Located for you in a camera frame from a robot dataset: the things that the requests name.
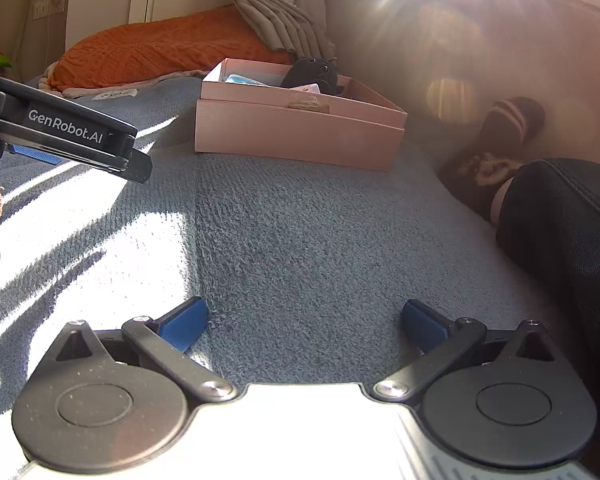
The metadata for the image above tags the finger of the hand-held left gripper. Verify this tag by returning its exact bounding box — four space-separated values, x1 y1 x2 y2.
7 143 62 166
107 147 154 184

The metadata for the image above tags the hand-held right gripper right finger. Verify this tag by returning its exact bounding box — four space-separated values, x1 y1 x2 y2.
372 300 557 402

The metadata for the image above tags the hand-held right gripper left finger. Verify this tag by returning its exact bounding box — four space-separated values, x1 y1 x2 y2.
45 296 237 402

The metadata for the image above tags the blue white wet wipes pack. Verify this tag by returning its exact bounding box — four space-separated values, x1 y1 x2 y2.
223 73 271 87

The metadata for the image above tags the pink cardboard box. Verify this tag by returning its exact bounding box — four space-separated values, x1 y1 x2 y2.
195 58 409 174

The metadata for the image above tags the black plush toy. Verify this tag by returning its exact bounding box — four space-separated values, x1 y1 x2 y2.
280 56 346 96

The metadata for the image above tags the white fabric label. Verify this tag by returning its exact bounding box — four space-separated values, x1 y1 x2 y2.
92 87 139 101

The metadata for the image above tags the person's right leg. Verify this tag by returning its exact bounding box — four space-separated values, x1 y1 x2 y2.
495 157 600 461

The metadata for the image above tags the beige curtain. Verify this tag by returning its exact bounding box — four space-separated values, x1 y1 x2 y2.
230 0 339 69

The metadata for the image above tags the brown striped sock foot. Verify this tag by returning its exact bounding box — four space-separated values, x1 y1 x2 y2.
437 96 547 224

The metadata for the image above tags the white wall socket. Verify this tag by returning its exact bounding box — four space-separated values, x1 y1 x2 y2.
32 0 67 19

